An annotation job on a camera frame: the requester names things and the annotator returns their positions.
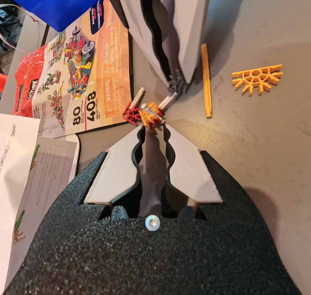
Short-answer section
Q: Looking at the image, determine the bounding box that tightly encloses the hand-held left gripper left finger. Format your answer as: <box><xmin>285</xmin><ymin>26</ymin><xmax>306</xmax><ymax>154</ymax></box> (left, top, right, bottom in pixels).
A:
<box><xmin>83</xmin><ymin>125</ymin><xmax>146</xmax><ymax>206</ymax></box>

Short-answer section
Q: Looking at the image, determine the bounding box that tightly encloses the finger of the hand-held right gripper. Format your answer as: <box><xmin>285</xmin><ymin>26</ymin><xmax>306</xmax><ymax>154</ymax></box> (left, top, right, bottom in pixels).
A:
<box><xmin>114</xmin><ymin>0</ymin><xmax>172</xmax><ymax>87</ymax></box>
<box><xmin>169</xmin><ymin>0</ymin><xmax>211</xmax><ymax>85</ymax></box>

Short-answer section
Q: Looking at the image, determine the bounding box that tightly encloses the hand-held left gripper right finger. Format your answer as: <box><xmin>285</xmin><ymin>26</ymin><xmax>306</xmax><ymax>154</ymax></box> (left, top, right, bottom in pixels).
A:
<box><xmin>163</xmin><ymin>125</ymin><xmax>223</xmax><ymax>207</ymax></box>

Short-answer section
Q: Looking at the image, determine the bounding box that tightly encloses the long yellow rod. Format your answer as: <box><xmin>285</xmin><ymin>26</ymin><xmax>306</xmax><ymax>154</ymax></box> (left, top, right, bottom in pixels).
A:
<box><xmin>201</xmin><ymin>44</ymin><xmax>213</xmax><ymax>119</ymax></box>

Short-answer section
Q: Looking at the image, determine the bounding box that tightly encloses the red connector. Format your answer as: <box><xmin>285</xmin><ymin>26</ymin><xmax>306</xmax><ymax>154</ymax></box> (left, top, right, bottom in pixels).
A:
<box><xmin>123</xmin><ymin>103</ymin><xmax>142</xmax><ymax>126</ymax></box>

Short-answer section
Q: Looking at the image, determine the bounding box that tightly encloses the connector assembly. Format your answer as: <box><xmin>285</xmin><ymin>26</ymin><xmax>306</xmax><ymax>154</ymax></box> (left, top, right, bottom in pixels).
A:
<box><xmin>138</xmin><ymin>75</ymin><xmax>189</xmax><ymax>131</ymax></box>

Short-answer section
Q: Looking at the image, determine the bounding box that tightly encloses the white rod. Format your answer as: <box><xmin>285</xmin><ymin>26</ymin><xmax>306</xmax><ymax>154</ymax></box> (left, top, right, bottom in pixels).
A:
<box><xmin>130</xmin><ymin>87</ymin><xmax>146</xmax><ymax>109</ymax></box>

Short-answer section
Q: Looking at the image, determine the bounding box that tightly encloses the building instruction sheet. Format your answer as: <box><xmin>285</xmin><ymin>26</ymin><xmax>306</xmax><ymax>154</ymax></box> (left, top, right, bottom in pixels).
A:
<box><xmin>0</xmin><ymin>114</ymin><xmax>79</xmax><ymax>286</ymax></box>

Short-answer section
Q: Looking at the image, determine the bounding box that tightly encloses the blue plastic bin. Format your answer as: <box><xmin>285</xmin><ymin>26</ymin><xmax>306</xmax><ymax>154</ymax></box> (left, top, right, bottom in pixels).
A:
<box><xmin>0</xmin><ymin>0</ymin><xmax>106</xmax><ymax>32</ymax></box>

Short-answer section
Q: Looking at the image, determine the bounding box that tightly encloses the colourful toy packaging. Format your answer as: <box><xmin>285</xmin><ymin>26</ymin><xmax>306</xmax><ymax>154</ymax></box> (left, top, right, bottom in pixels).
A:
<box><xmin>13</xmin><ymin>0</ymin><xmax>133</xmax><ymax>139</ymax></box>

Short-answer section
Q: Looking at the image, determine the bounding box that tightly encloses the yellow connector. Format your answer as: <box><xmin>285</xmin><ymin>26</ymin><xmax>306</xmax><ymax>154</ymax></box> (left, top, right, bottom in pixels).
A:
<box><xmin>231</xmin><ymin>64</ymin><xmax>283</xmax><ymax>96</ymax></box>

